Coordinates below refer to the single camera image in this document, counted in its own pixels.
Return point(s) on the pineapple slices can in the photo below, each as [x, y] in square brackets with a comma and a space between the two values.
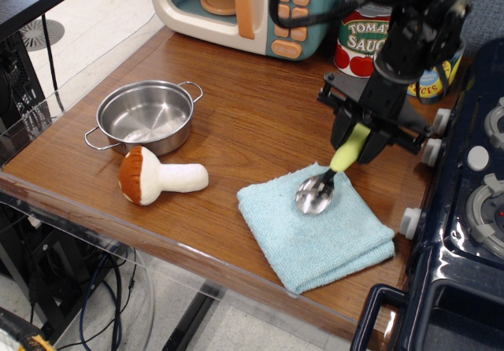
[434, 84]

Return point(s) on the small steel pot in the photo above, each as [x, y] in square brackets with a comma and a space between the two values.
[152, 113]

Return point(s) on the clear acrylic table guard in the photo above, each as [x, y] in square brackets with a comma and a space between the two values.
[258, 119]

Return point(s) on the plush brown white mushroom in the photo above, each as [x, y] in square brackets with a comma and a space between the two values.
[142, 177]

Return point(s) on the tomato sauce can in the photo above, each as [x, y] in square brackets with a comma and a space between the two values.
[361, 35]

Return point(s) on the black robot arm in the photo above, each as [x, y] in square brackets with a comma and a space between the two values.
[421, 34]

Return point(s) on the dark blue toy stove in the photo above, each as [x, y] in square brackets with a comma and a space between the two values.
[453, 299]

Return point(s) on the light blue folded cloth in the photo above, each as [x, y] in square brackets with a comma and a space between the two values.
[307, 252]

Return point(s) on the green handled metal spoon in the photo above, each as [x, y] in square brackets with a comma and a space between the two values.
[316, 193]

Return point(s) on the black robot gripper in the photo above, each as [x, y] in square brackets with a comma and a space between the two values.
[380, 105]

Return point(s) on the orange fuzzy object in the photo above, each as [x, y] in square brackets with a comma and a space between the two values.
[22, 337]

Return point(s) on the teal toy microwave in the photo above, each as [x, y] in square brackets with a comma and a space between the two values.
[246, 24]

